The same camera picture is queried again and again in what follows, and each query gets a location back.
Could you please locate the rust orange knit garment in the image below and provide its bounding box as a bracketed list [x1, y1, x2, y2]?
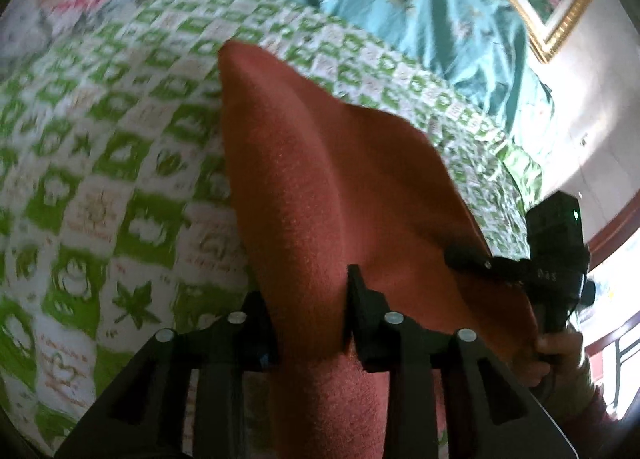
[218, 42, 537, 458]

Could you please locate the right forearm dark red sleeve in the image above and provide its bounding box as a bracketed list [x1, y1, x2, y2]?
[542, 379, 617, 458]

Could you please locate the person's right hand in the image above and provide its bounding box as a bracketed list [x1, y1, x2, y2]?
[510, 326, 596, 420]

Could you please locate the green white checkered bedsheet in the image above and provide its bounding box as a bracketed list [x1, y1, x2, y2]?
[1, 0, 541, 456]

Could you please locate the teal floral satin quilt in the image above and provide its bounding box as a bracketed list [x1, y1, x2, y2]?
[156, 0, 554, 135]

